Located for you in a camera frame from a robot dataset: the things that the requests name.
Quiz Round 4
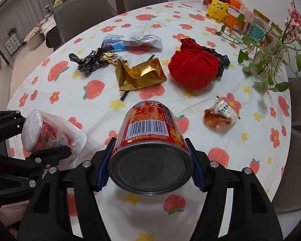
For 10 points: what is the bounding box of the gold foil bag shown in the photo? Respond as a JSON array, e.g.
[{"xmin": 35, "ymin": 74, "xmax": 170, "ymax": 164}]
[{"xmin": 115, "ymin": 58, "xmax": 167, "ymax": 91}]

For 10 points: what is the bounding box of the blue white wrapper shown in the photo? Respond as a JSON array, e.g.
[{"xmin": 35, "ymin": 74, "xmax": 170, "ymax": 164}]
[{"xmin": 102, "ymin": 36, "xmax": 131, "ymax": 53}]

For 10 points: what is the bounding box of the white drawer cabinet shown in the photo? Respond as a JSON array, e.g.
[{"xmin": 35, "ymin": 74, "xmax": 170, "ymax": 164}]
[{"xmin": 4, "ymin": 34, "xmax": 22, "ymax": 56}]

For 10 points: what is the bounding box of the white printed wrapper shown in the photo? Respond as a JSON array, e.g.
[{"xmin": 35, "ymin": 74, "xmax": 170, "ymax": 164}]
[{"xmin": 124, "ymin": 31, "xmax": 163, "ymax": 52}]

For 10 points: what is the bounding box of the trailing green plant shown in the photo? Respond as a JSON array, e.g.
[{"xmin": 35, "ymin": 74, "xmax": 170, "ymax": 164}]
[{"xmin": 216, "ymin": 12, "xmax": 301, "ymax": 93}]

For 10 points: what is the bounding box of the glass vase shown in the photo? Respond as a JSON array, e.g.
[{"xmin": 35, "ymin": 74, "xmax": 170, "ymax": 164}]
[{"xmin": 253, "ymin": 41, "xmax": 288, "ymax": 77}]

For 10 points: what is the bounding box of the pink blossom branch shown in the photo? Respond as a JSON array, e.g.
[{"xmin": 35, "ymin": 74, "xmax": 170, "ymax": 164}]
[{"xmin": 282, "ymin": 0, "xmax": 301, "ymax": 43}]

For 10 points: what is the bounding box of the black plastic bag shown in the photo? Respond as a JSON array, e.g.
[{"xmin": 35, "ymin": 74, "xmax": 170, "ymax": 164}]
[{"xmin": 201, "ymin": 46, "xmax": 231, "ymax": 78}]

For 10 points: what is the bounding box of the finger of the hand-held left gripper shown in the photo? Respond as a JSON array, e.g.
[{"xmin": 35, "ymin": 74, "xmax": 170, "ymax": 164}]
[
  {"xmin": 0, "ymin": 147, "xmax": 73, "ymax": 189},
  {"xmin": 0, "ymin": 110, "xmax": 28, "ymax": 143}
]

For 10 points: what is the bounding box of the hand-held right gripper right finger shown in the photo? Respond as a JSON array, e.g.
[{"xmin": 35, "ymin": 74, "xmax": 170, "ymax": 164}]
[{"xmin": 186, "ymin": 138, "xmax": 284, "ymax": 241}]

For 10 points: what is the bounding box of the orange white snack packet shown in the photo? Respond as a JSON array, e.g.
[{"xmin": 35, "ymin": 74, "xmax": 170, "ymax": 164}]
[{"xmin": 203, "ymin": 96, "xmax": 241, "ymax": 130}]

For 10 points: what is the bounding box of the red velvet drawstring pouch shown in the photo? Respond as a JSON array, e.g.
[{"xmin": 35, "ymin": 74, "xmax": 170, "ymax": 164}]
[{"xmin": 168, "ymin": 38, "xmax": 220, "ymax": 90}]

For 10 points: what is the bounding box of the black patterned wrapper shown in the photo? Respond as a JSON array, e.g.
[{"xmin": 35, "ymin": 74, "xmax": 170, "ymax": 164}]
[{"xmin": 69, "ymin": 48, "xmax": 108, "ymax": 77}]

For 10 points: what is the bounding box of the red white plastic cup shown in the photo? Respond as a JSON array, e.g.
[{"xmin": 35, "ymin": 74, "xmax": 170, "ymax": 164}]
[{"xmin": 21, "ymin": 109, "xmax": 88, "ymax": 168}]

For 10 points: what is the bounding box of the beige pouf with floral blanket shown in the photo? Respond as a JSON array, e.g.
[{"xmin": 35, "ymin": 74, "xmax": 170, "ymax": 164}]
[{"xmin": 24, "ymin": 22, "xmax": 46, "ymax": 51}]

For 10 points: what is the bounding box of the small crumpled gold wrapper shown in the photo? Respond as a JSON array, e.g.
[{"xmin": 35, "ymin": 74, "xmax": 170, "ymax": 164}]
[{"xmin": 100, "ymin": 53, "xmax": 128, "ymax": 67}]

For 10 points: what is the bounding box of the floral strawberry tablecloth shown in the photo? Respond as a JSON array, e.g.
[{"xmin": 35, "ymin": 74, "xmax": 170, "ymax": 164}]
[{"xmin": 6, "ymin": 0, "xmax": 291, "ymax": 241}]

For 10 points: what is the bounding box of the grey curtain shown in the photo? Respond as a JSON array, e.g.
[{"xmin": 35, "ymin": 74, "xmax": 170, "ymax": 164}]
[{"xmin": 0, "ymin": 0, "xmax": 52, "ymax": 38}]

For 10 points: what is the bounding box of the red tin can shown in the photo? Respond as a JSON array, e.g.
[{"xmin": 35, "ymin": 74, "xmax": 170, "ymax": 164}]
[{"xmin": 108, "ymin": 100, "xmax": 194, "ymax": 197}]

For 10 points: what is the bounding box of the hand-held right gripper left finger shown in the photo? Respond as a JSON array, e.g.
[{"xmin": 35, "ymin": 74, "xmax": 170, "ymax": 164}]
[{"xmin": 17, "ymin": 138, "xmax": 116, "ymax": 241}]

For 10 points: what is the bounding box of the teal packet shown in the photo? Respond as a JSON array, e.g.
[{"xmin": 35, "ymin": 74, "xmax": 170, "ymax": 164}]
[{"xmin": 248, "ymin": 21, "xmax": 267, "ymax": 39}]

